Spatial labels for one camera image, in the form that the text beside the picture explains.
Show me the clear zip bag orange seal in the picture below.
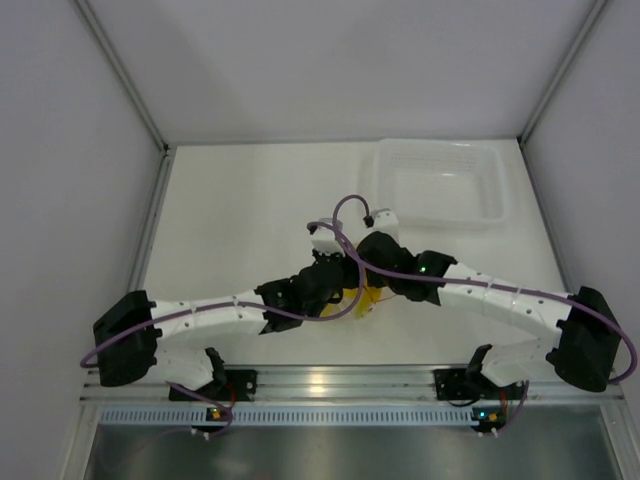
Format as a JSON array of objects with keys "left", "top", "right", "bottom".
[{"left": 312, "top": 240, "right": 395, "bottom": 319}]

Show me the yellow fake banana bunch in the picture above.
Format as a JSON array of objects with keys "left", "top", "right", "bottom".
[{"left": 320, "top": 285, "right": 385, "bottom": 319}]

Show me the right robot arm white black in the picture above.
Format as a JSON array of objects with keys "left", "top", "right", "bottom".
[{"left": 356, "top": 232, "right": 621, "bottom": 397}]

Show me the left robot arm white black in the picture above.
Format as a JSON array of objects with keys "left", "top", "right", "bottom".
[{"left": 81, "top": 254, "right": 364, "bottom": 400}]

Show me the white plastic basket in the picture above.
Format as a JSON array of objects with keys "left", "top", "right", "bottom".
[{"left": 359, "top": 139, "right": 511, "bottom": 230}]

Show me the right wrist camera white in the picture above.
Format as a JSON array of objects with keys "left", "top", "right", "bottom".
[{"left": 363, "top": 208, "right": 399, "bottom": 241}]

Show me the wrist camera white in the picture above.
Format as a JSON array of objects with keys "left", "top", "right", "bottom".
[
  {"left": 307, "top": 218, "right": 345, "bottom": 257},
  {"left": 363, "top": 208, "right": 399, "bottom": 241}
]

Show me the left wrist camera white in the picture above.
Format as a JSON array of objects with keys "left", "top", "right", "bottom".
[{"left": 307, "top": 218, "right": 345, "bottom": 257}]

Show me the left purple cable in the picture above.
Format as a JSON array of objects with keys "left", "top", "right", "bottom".
[{"left": 79, "top": 224, "right": 366, "bottom": 370}]

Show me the purple cable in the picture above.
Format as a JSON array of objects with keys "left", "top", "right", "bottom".
[
  {"left": 332, "top": 193, "right": 640, "bottom": 385},
  {"left": 79, "top": 224, "right": 366, "bottom": 370}
]

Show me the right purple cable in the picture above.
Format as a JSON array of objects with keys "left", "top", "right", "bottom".
[{"left": 332, "top": 193, "right": 640, "bottom": 385}]

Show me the aluminium mounting rail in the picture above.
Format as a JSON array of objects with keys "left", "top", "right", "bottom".
[{"left": 79, "top": 365, "right": 624, "bottom": 406}]

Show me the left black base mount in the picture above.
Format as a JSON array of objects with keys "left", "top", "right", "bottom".
[{"left": 169, "top": 369, "right": 257, "bottom": 402}]

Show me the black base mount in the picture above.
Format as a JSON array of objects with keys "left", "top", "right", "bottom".
[
  {"left": 169, "top": 369, "right": 257, "bottom": 402},
  {"left": 433, "top": 368, "right": 499, "bottom": 402}
]

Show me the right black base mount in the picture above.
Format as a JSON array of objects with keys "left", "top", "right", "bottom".
[{"left": 433, "top": 368, "right": 499, "bottom": 402}]

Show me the left aluminium frame post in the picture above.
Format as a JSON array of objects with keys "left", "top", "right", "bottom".
[{"left": 71, "top": 0, "right": 175, "bottom": 290}]

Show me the aluminium frame post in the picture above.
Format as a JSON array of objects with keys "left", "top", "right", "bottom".
[
  {"left": 517, "top": 0, "right": 611, "bottom": 149},
  {"left": 71, "top": 0, "right": 175, "bottom": 290}
]

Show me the white slotted cable duct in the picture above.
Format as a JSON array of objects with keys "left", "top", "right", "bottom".
[{"left": 100, "top": 405, "right": 501, "bottom": 427}]

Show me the right aluminium frame post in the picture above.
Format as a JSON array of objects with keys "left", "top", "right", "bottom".
[{"left": 517, "top": 0, "right": 611, "bottom": 149}]

